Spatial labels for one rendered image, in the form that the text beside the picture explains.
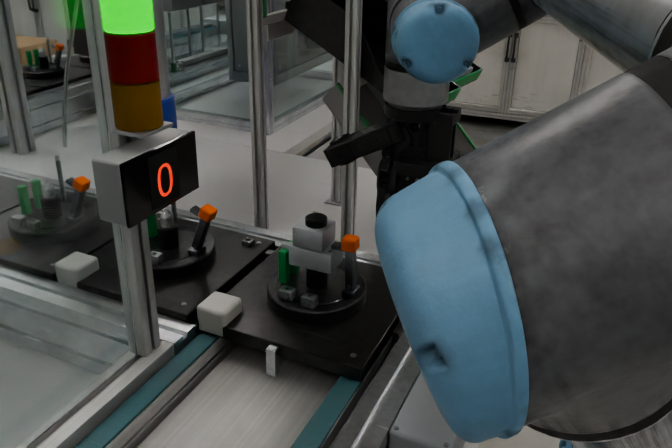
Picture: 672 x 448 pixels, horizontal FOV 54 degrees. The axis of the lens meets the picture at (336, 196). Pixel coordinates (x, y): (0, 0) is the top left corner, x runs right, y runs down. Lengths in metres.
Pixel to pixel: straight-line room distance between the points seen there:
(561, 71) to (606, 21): 4.35
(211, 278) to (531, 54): 3.99
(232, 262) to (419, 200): 0.78
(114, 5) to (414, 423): 0.53
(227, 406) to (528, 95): 4.19
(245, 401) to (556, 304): 0.65
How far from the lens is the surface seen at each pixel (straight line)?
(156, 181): 0.73
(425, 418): 0.78
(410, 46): 0.60
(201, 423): 0.84
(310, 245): 0.88
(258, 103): 1.10
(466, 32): 0.61
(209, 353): 0.91
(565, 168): 0.26
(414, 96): 0.74
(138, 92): 0.70
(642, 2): 0.42
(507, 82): 4.85
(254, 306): 0.93
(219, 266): 1.03
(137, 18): 0.69
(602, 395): 0.29
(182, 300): 0.95
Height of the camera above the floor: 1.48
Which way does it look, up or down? 24 degrees down
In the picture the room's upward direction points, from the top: 1 degrees clockwise
